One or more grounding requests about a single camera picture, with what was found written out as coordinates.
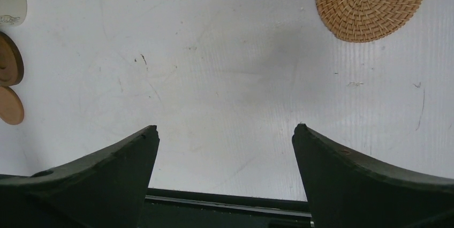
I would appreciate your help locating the dark brown wooden coaster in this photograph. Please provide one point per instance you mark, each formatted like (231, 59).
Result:
(12, 66)

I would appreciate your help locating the light woven round coaster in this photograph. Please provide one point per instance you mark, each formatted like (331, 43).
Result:
(362, 21)

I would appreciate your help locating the orange round coaster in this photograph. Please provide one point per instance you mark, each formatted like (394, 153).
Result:
(12, 109)

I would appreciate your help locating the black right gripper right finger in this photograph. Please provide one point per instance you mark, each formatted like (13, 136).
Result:
(346, 188)

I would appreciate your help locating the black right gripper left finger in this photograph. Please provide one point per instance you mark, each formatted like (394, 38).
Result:
(106, 188)

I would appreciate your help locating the floral mug with green inside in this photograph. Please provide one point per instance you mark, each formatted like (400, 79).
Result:
(13, 12)

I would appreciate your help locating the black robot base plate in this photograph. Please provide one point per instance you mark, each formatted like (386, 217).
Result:
(167, 208)

